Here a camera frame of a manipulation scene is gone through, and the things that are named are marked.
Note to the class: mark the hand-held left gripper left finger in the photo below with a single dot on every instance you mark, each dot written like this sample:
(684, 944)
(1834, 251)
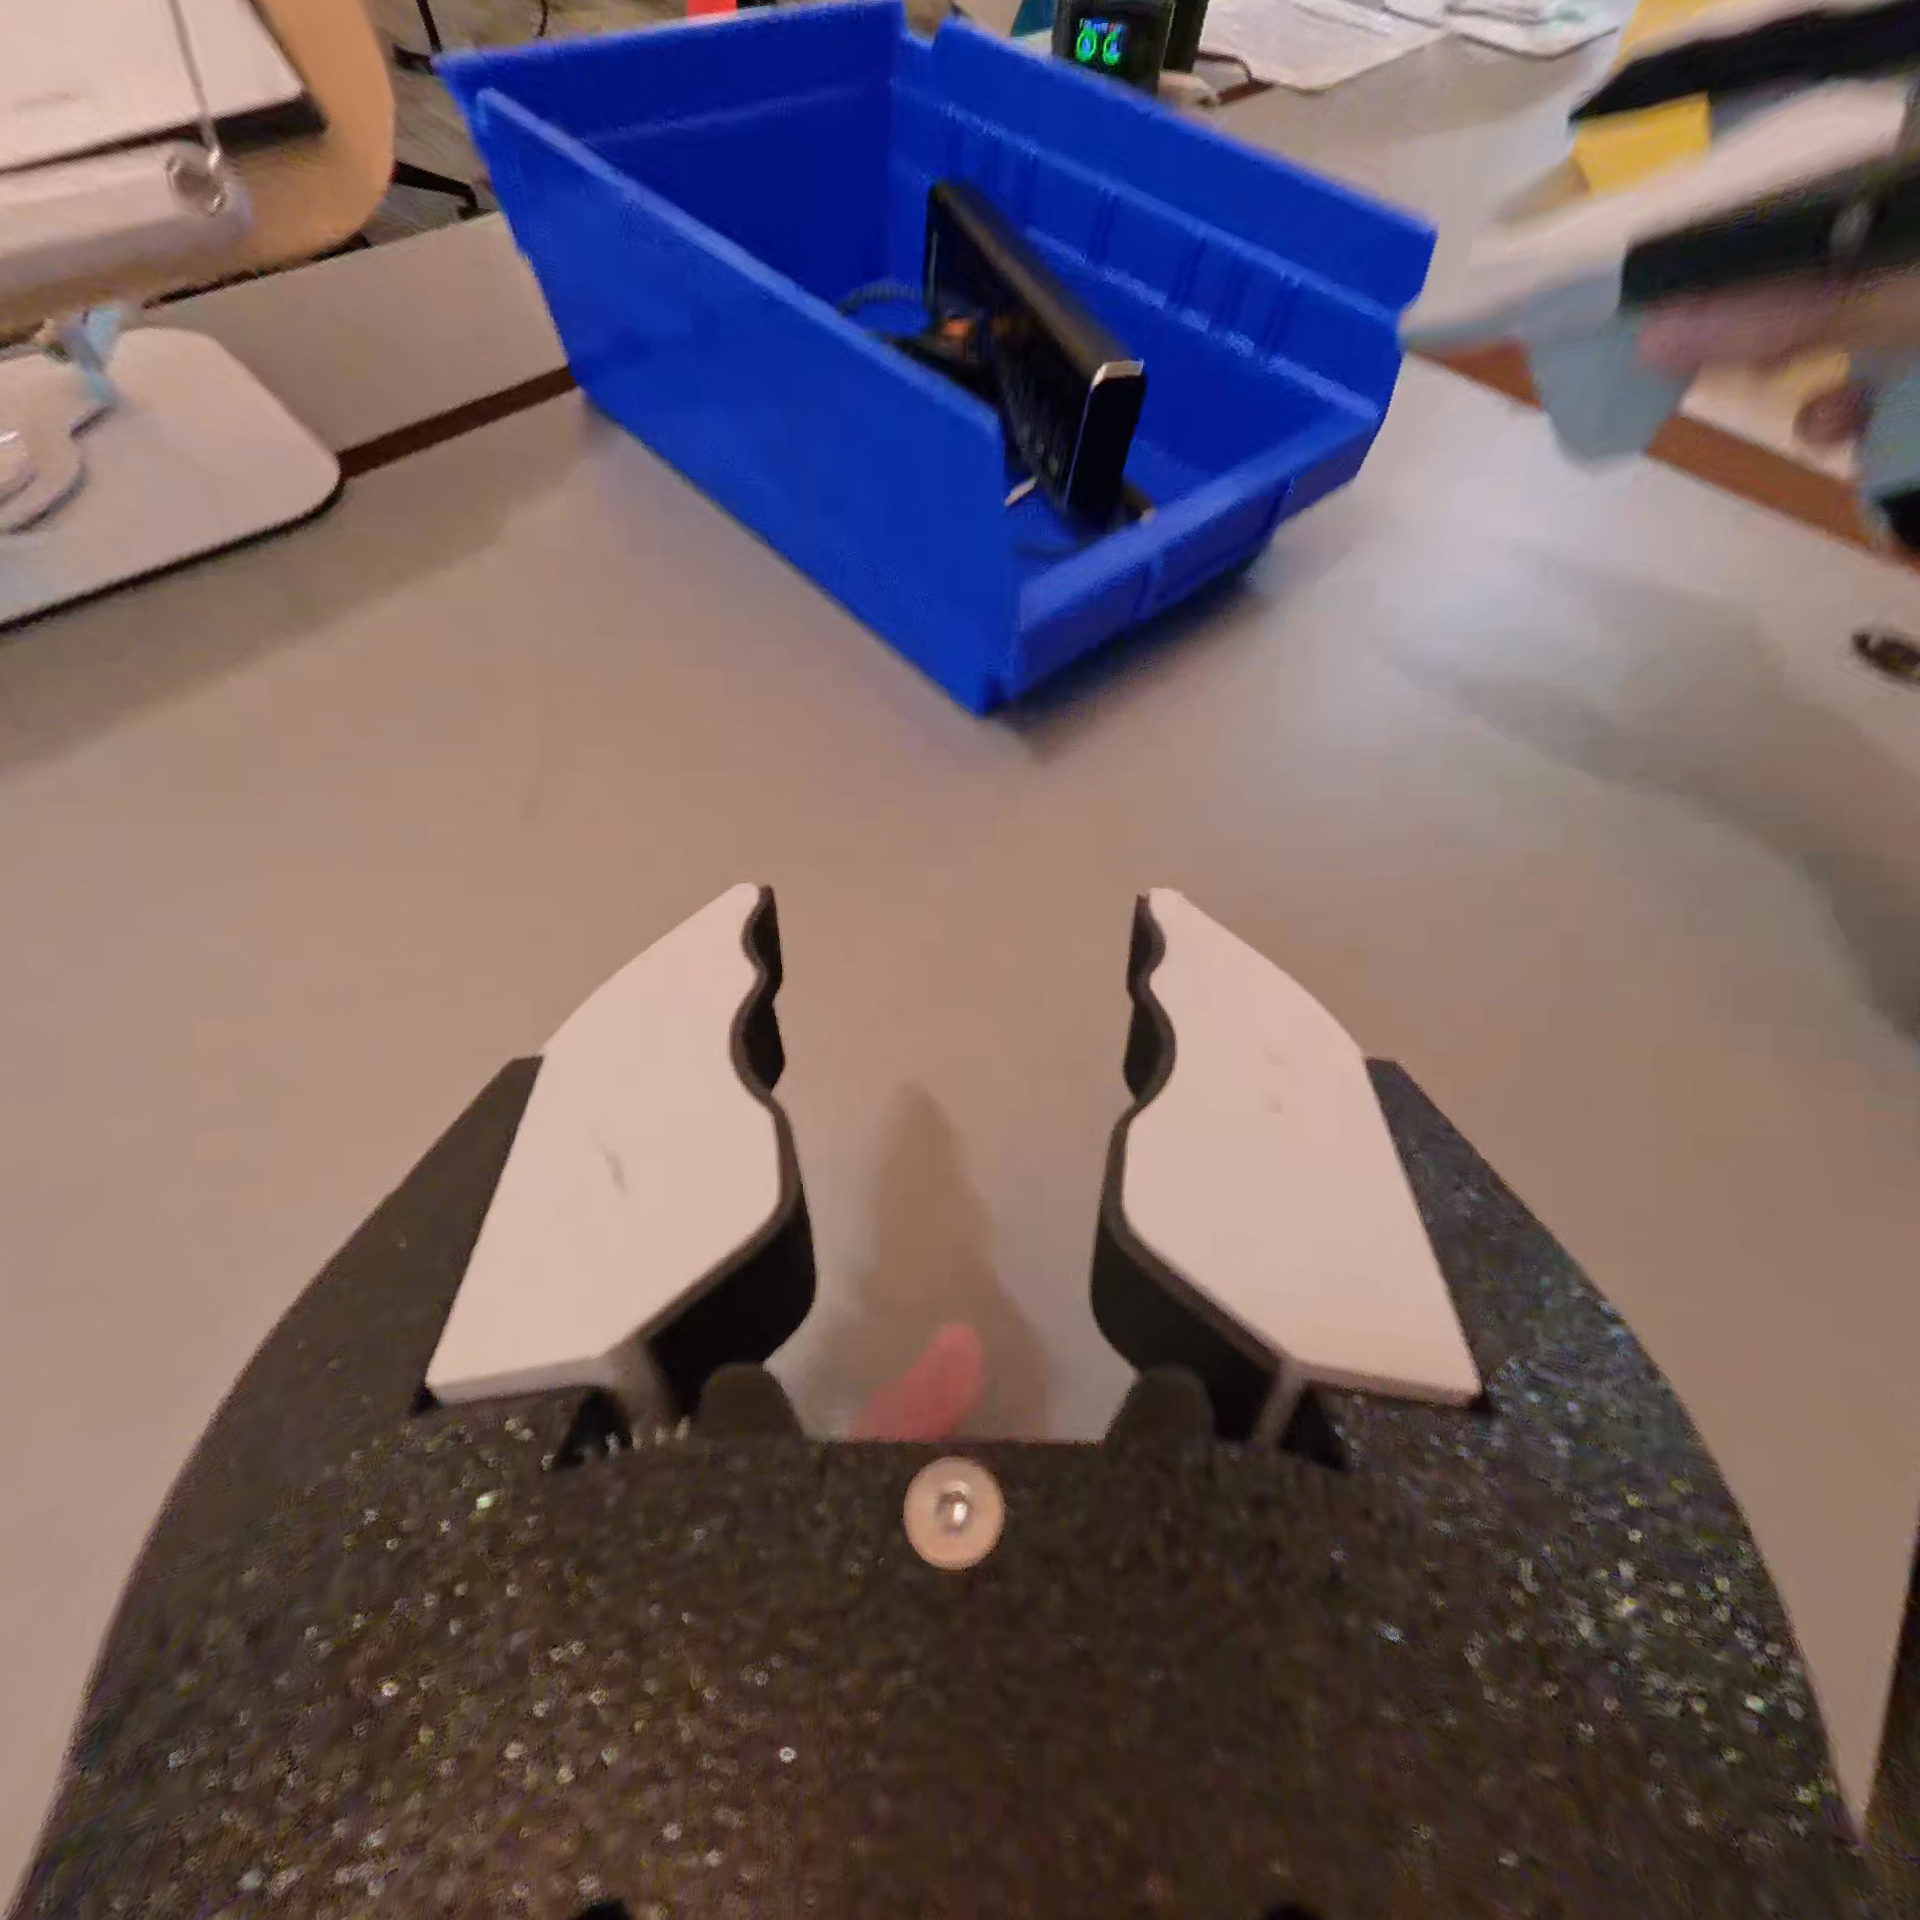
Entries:
(629, 1170)

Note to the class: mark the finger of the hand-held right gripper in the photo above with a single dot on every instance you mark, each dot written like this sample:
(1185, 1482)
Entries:
(1561, 300)

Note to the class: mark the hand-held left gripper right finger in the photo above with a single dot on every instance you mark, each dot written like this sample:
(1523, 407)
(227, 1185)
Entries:
(1290, 1185)

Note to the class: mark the black power bank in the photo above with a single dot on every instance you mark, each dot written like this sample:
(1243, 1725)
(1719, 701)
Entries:
(1036, 346)

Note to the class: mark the blue plastic bin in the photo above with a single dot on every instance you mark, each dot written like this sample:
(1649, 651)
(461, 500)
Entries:
(751, 405)

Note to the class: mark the grey desk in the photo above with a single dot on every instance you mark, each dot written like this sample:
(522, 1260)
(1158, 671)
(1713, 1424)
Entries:
(449, 825)

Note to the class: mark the person's right hand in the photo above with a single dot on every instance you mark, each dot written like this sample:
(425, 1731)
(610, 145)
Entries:
(1755, 353)

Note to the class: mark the yellow sticky note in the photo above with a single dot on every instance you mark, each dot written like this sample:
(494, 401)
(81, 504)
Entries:
(1642, 141)

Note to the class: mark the white paper sheets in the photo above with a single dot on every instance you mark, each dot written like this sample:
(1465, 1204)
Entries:
(1379, 37)

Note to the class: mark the black device green display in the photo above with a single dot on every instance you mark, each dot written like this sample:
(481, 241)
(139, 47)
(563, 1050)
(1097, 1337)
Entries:
(1095, 34)

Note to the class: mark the white stand base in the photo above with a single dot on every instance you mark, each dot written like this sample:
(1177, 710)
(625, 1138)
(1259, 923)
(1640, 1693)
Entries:
(179, 466)

